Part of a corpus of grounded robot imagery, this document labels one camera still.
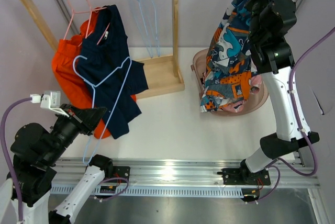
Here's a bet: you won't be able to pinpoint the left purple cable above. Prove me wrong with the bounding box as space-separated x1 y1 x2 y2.
0 97 34 222

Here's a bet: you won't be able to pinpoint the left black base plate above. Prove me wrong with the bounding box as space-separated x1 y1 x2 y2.
112 166 131 184

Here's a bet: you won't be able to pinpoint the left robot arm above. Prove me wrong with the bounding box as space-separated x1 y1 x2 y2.
7 104 114 223

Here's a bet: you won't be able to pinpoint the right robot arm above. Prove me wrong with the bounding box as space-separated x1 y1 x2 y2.
239 0 320 184

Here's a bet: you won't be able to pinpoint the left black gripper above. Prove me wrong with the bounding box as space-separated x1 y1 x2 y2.
43 102 107 164

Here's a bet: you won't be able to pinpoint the pink wire hanger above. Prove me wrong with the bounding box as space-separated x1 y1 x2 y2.
63 0 92 40
85 0 105 38

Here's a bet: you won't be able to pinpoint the blue orange patterned shorts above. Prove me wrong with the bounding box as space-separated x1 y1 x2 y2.
200 0 259 112

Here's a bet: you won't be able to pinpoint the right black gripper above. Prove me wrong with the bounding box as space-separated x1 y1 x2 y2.
243 0 288 43

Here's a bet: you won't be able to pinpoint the wooden clothes rack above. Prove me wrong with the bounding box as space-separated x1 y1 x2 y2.
20 0 185 99

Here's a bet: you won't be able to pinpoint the navy blue shorts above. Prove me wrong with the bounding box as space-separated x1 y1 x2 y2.
75 5 148 139

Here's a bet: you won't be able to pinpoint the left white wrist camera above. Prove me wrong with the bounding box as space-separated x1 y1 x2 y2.
30 91 70 117

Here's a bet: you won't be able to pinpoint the slotted cable duct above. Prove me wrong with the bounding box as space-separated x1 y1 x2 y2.
51 186 243 198

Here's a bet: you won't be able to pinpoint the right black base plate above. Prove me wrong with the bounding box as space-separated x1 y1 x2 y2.
217 168 271 186

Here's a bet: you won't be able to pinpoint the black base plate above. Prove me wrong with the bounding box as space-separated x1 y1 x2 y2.
112 166 131 184
217 168 271 186

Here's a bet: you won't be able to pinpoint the aluminium mounting rail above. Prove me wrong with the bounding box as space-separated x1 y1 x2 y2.
53 158 320 188

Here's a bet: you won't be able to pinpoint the pink patterned shorts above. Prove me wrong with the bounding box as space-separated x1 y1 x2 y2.
205 72 262 113

